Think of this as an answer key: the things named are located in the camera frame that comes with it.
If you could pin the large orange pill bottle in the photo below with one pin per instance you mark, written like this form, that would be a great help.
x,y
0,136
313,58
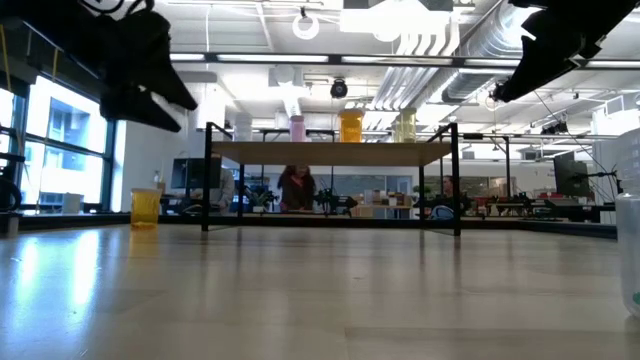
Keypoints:
x,y
351,127
146,210

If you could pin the potted green plant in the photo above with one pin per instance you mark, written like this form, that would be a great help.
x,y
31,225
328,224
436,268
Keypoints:
x,y
260,197

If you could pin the silver ventilation duct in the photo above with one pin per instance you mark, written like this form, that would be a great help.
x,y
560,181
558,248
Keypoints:
x,y
475,55

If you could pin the black monitor on arm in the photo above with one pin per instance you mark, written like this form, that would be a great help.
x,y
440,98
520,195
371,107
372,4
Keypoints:
x,y
570,177

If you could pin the black background robot arm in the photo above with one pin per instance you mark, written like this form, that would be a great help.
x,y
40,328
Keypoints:
x,y
332,200

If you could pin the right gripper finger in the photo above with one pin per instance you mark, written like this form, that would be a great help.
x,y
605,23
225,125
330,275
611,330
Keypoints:
x,y
530,72

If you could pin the yellow pill bottle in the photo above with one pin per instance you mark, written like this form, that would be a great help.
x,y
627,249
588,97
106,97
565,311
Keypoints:
x,y
407,127

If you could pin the black aluminium table frame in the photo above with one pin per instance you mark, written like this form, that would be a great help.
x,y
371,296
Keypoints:
x,y
350,222

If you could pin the black overhead camera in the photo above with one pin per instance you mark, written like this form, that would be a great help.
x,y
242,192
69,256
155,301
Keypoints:
x,y
339,90

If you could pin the black monitor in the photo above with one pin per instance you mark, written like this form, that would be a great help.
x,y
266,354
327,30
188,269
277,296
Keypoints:
x,y
190,172

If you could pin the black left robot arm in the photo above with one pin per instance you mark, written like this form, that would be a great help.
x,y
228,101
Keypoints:
x,y
50,35

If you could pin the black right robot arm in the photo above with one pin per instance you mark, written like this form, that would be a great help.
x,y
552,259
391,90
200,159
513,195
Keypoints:
x,y
600,12

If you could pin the wooden shelf with black legs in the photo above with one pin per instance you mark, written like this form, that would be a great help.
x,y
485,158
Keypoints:
x,y
330,153

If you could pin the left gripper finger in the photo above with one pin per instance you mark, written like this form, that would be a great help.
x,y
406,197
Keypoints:
x,y
170,87
135,107

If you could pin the pink pill bottle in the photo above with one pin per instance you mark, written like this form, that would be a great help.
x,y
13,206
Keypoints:
x,y
298,130

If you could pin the person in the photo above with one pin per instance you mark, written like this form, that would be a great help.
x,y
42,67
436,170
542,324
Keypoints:
x,y
297,192
447,192
224,192

